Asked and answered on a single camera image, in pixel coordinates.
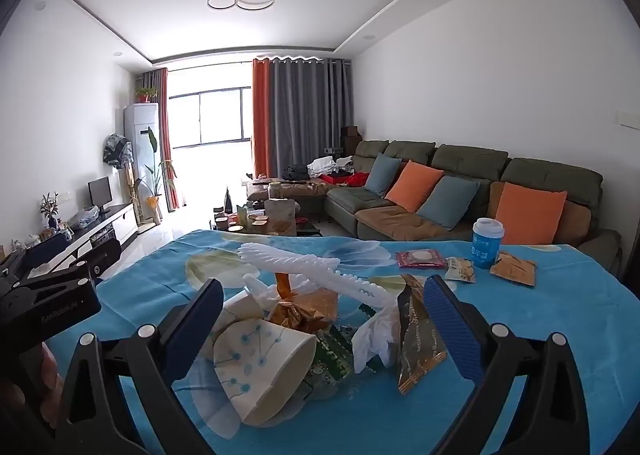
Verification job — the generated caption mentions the beige snack packet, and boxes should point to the beige snack packet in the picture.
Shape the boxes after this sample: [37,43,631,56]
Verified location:
[444,257,477,283]

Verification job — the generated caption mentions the orange pillow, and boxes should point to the orange pillow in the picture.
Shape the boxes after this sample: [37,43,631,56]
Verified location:
[385,160,444,213]
[495,182,568,246]

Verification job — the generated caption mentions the cluster of jars and boxes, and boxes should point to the cluster of jars and boxes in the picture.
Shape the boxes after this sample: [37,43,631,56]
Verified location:
[212,187,306,235]

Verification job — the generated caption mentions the covered standing fan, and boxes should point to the covered standing fan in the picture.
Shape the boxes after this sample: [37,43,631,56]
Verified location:
[102,133,135,168]

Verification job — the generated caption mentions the white standing air conditioner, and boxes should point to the white standing air conditioner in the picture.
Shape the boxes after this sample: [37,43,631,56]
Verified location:
[124,102,163,223]

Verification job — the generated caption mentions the blue cup with white lid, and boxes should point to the blue cup with white lid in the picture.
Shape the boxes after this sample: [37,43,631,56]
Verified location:
[472,217,506,270]

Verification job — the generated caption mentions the white tissue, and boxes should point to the white tissue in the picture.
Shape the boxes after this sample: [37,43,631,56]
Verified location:
[242,274,281,306]

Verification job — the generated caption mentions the person's left hand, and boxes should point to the person's left hand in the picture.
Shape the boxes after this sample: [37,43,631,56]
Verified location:
[0,342,67,418]

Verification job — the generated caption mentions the black monitor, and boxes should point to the black monitor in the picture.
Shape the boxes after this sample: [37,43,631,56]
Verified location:
[88,177,113,214]

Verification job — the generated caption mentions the pile of clothes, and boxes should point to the pile of clothes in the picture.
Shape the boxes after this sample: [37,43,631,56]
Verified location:
[282,155,371,188]

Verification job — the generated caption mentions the window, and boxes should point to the window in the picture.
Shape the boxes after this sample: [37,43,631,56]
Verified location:
[167,87,253,148]

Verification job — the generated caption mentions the gold crinkled wrapper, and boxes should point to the gold crinkled wrapper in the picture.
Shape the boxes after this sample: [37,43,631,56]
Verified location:
[265,272,341,334]

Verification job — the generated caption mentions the narrow orange and grey curtain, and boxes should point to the narrow orange and grey curtain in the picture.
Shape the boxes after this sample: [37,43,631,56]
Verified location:
[136,67,181,210]

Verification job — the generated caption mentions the green and brown sofa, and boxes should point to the green and brown sofa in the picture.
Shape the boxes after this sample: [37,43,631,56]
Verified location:
[247,140,623,261]

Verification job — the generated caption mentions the red packet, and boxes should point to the red packet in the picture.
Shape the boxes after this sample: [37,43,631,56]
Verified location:
[396,249,447,270]

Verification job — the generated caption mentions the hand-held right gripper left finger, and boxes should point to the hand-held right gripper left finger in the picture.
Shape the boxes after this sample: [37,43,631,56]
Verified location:
[54,278,226,455]

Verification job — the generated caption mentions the brown cabinet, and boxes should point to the brown cabinet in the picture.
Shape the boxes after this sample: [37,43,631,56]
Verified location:
[341,126,363,156]

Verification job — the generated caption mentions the wide orange and grey curtain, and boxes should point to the wide orange and grey curtain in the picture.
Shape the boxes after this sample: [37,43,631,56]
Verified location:
[251,56,355,178]

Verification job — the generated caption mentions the crushed paper cup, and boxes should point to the crushed paper cup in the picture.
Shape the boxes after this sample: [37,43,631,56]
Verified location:
[200,287,266,361]

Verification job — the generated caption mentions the orange packet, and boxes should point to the orange packet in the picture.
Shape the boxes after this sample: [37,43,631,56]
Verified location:
[489,251,538,288]

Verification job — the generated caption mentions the tall leafy potted plant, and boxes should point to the tall leafy potted plant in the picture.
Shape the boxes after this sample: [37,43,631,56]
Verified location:
[131,127,178,223]

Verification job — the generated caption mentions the clear plastic bag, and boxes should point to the clear plastic bag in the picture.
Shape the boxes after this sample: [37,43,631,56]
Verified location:
[67,206,99,231]

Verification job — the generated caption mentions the white ridged plastic strip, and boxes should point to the white ridged plastic strip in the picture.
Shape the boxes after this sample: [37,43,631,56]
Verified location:
[239,242,396,308]

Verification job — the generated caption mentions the brown snack packet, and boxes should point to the brown snack packet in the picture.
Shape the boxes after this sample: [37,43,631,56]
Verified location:
[396,275,447,396]

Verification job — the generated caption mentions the plant in blue vase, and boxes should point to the plant in blue vase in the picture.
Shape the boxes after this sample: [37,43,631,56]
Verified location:
[40,192,61,230]

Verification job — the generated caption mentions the floral paper cup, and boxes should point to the floral paper cup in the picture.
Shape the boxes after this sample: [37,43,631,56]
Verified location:
[212,319,318,426]

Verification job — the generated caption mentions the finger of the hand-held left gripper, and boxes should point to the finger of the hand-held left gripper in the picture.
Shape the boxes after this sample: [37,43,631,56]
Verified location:
[20,238,122,295]
[0,235,81,286]

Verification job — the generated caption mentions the blue pillow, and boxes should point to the blue pillow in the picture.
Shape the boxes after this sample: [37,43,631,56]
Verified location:
[370,153,403,196]
[416,176,481,231]

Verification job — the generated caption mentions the white and black TV cabinet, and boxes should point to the white and black TV cabinet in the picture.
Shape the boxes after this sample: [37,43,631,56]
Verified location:
[0,202,138,281]

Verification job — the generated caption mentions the coffee table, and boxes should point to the coffee table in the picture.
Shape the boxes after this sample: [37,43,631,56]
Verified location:
[210,215,323,238]

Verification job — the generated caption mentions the blue floral blanket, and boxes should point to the blue floral blanket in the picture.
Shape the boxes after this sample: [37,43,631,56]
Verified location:
[92,229,626,455]

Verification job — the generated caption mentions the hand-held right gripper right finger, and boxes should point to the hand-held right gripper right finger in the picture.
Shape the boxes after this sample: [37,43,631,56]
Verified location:
[422,276,591,455]

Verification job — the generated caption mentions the clear green snack packet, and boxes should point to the clear green snack packet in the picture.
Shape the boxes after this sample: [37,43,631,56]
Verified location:
[300,325,358,398]

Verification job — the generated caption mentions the white plastic bag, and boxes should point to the white plastic bag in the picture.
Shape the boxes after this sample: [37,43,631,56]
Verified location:
[351,307,401,373]

